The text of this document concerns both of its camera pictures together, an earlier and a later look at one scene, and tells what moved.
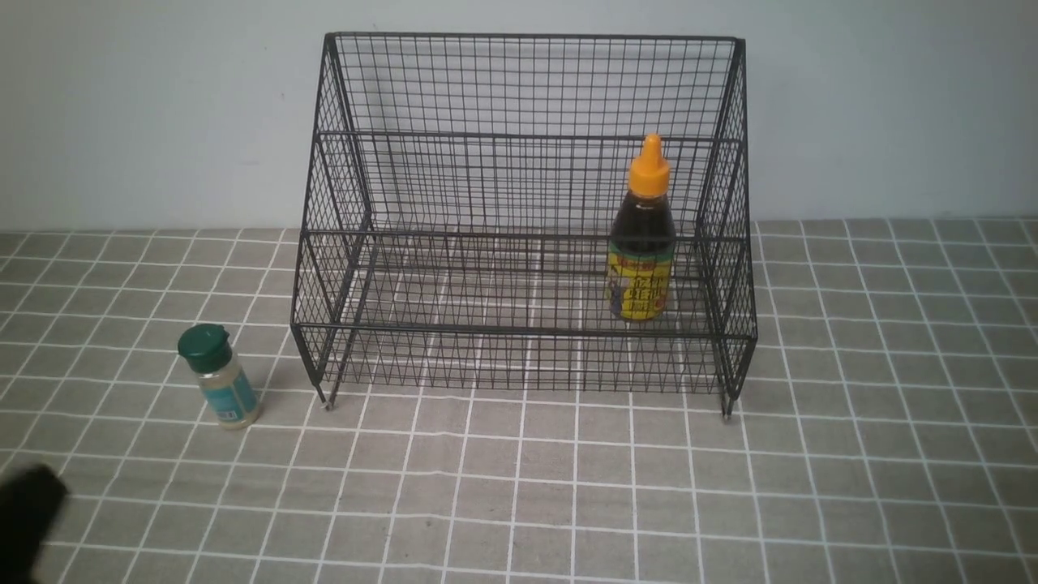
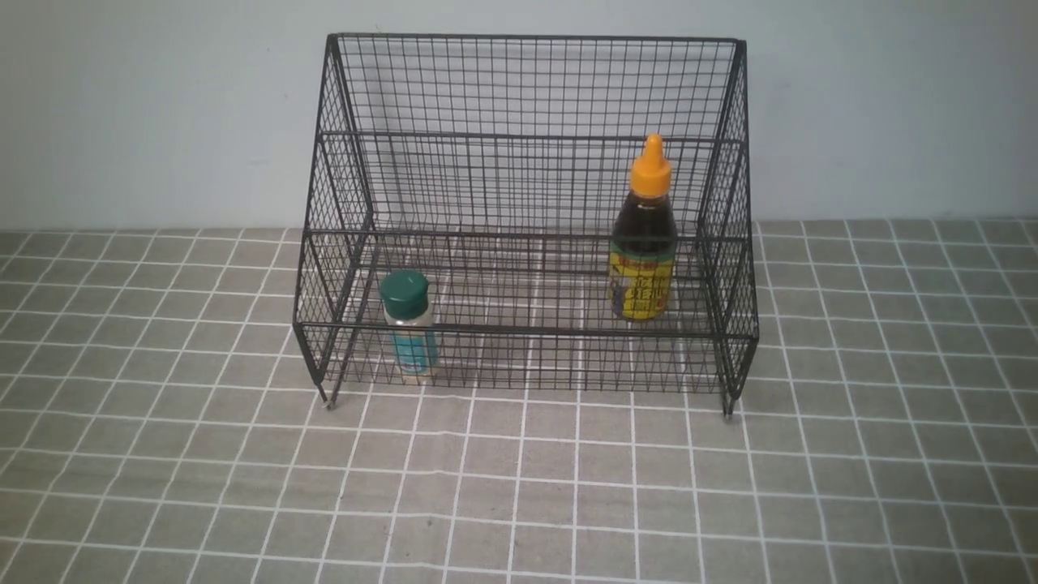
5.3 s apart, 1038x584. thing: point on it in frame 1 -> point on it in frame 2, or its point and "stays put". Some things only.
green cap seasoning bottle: x=208 y=350 -> x=405 y=299
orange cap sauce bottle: x=642 y=239 stays put
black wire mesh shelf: x=527 y=212 stays put
